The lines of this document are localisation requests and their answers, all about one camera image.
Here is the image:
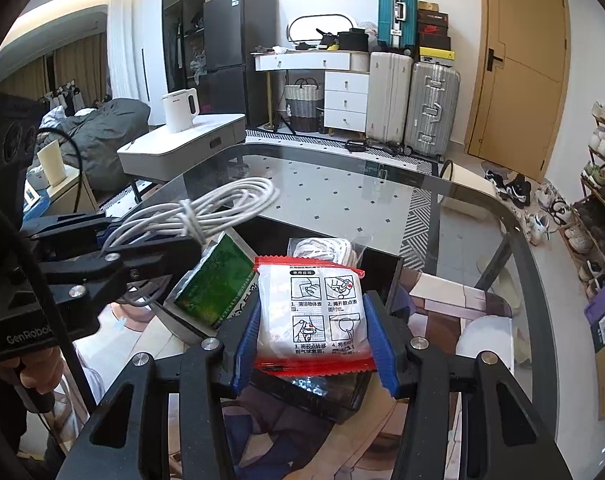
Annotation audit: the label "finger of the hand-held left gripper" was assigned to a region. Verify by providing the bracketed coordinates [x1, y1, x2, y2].
[40, 236, 204, 332]
[20, 210, 121, 262]

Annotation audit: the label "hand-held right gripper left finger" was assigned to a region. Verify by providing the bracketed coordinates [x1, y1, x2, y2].
[56, 301, 262, 480]

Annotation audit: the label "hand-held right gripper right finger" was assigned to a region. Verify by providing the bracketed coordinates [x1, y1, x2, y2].
[362, 290, 569, 480]

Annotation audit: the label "green packet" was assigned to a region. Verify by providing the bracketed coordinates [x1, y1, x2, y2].
[163, 232, 260, 331]

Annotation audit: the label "red-edged white packet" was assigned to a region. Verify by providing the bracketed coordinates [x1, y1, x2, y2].
[252, 255, 375, 378]

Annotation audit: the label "black cardboard box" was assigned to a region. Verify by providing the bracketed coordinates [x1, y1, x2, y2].
[155, 229, 405, 426]

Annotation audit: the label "white cable bundle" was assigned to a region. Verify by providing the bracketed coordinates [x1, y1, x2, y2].
[102, 177, 282, 308]

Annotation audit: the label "zip bag of white rope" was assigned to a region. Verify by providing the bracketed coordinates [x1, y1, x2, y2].
[287, 236, 367, 271]

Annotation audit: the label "person's left hand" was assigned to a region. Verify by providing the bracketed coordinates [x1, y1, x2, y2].
[0, 345, 66, 396]

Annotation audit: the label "wooden bedside cabinet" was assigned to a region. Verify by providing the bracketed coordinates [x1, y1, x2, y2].
[25, 165, 98, 221]

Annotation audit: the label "grey bean bag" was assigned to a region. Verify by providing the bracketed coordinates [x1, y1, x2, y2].
[40, 97, 152, 191]

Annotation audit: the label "printed table mat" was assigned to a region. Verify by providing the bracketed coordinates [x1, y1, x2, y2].
[47, 265, 518, 480]

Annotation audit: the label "white side table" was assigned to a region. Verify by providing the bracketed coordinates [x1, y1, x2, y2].
[117, 112, 247, 183]

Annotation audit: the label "person's dark clothing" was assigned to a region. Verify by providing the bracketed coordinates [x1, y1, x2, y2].
[0, 400, 69, 480]

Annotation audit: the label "white electric kettle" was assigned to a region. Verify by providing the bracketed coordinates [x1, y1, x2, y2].
[161, 87, 200, 134]

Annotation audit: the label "brown curtain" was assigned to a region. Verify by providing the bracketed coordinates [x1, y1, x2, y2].
[0, 45, 108, 106]

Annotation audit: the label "white curtain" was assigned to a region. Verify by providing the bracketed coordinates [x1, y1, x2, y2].
[106, 0, 166, 126]

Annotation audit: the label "black and white sneakers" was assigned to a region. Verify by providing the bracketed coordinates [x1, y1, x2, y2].
[485, 170, 533, 207]

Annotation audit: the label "black refrigerator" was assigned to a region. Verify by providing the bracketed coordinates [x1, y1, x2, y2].
[203, 0, 263, 128]

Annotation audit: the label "woven basket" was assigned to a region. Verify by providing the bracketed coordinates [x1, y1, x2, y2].
[284, 79, 324, 132]

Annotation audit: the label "purple rolled mat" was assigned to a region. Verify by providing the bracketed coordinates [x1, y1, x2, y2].
[585, 280, 605, 323]

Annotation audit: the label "dark glass cabinet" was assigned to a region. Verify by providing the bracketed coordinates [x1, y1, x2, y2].
[161, 0, 208, 93]

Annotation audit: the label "silver suitcase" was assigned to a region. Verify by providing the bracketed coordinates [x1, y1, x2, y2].
[403, 61, 461, 157]

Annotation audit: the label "white suitcase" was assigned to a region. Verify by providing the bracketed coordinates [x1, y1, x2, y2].
[366, 51, 414, 146]

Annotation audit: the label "shoe rack with shoes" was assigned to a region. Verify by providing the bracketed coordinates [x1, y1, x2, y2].
[569, 100, 605, 301]

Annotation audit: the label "white dressing desk with drawers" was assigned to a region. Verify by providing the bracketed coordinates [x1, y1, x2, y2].
[254, 50, 370, 133]

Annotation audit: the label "oval mirror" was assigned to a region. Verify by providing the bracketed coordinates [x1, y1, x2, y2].
[287, 14, 355, 51]

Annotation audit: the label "wooden door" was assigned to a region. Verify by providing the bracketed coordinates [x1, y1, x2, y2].
[465, 0, 570, 181]

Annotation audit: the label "stack of shoe boxes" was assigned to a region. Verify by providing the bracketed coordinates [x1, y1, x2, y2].
[416, 1, 455, 63]

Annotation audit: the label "teal suitcase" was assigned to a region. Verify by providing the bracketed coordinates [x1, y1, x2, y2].
[377, 0, 419, 58]

